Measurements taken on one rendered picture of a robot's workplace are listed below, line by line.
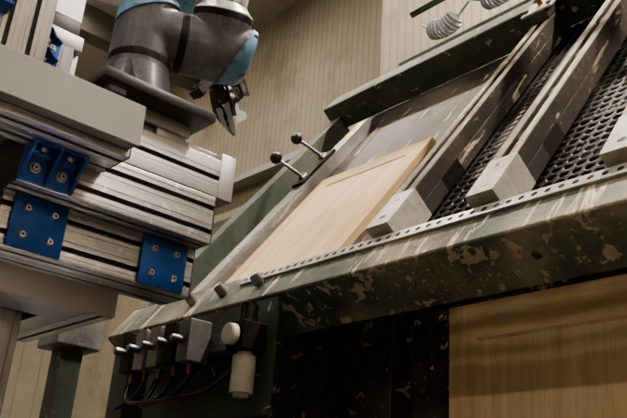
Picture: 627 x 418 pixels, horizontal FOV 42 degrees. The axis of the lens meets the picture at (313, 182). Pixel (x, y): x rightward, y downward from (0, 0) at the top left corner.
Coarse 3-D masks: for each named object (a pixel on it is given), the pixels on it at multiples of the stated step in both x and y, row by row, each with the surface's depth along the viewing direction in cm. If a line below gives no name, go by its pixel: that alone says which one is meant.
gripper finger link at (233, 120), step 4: (228, 104) 221; (236, 104) 223; (224, 108) 222; (228, 108) 221; (236, 108) 223; (228, 112) 221; (236, 112) 223; (240, 112) 223; (244, 112) 225; (228, 116) 221; (232, 116) 220; (236, 116) 221; (240, 116) 223; (244, 116) 224; (228, 120) 222; (232, 120) 221; (236, 120) 221; (240, 120) 223; (232, 124) 221; (236, 124) 221; (232, 128) 221; (236, 128) 222; (232, 132) 222; (236, 132) 222
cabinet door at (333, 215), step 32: (384, 160) 221; (416, 160) 206; (320, 192) 234; (352, 192) 214; (384, 192) 196; (288, 224) 224; (320, 224) 206; (352, 224) 189; (256, 256) 216; (288, 256) 199
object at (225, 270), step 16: (368, 128) 271; (352, 144) 264; (336, 160) 257; (320, 176) 250; (304, 192) 244; (288, 208) 238; (272, 224) 233; (256, 240) 227; (240, 256) 222; (224, 272) 217
